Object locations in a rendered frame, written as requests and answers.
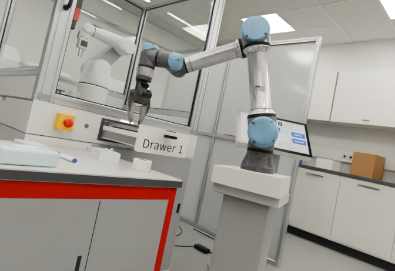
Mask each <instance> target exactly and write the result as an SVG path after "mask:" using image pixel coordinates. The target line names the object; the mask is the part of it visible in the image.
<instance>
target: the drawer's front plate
mask: <svg viewBox="0 0 395 271"><path fill-rule="evenodd" d="M164 135H170V136H176V137H177V139H176V140H175V139H169V138H164ZM144 139H147V140H149V146H148V141H147V140H145V144H144V147H147V146H148V147H147V148H143V143H144ZM188 141H189V136H186V135H181V134H178V133H173V132H168V131H163V130H160V129H155V128H150V127H147V126H141V125H140V126H139V129H138V134H137V137H136V142H135V147H134V150H135V151H137V152H145V153H152V154H157V155H165V156H173V157H177V158H185V156H186V150H187V146H188ZM151 142H152V143H153V144H152V146H151ZM156 143H158V144H159V147H158V150H157V149H154V147H155V146H158V144H156ZM160 144H162V145H161V148H162V150H160ZM163 145H164V148H165V146H166V148H165V151H164V150H163V147H162V146H163ZM169 145H170V146H171V147H172V148H171V149H168V151H170V152H168V151H167V147H168V146H169ZM150 146H151V149H150ZM180 146H182V150H181V153H179V152H180V149H181V147H180ZM173 147H175V148H173ZM172 150H173V152H172Z"/></svg>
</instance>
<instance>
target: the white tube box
mask: <svg viewBox="0 0 395 271"><path fill-rule="evenodd" d="M110 151H111V150H110V149H108V151H107V152H105V149H103V148H96V147H91V152H90V156H91V157H93V158H95V159H97V160H101V161H106V162H115V163H119V160H120V153H117V152H115V151H113V152H110Z"/></svg>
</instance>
